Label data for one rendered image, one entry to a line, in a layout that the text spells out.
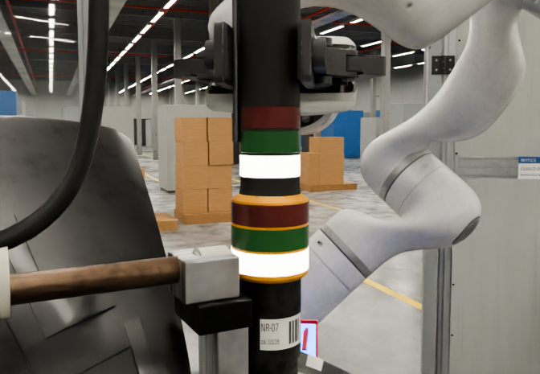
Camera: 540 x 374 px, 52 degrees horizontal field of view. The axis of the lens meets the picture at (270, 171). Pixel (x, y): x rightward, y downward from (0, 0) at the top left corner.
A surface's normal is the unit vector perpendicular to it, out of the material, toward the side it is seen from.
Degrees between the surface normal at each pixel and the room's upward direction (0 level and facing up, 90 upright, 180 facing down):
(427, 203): 67
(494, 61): 95
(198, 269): 90
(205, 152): 90
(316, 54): 89
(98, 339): 44
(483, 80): 107
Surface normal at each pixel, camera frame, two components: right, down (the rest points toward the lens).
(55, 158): 0.39, -0.75
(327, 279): 0.05, 0.03
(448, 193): -0.02, -0.48
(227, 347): 0.46, 0.07
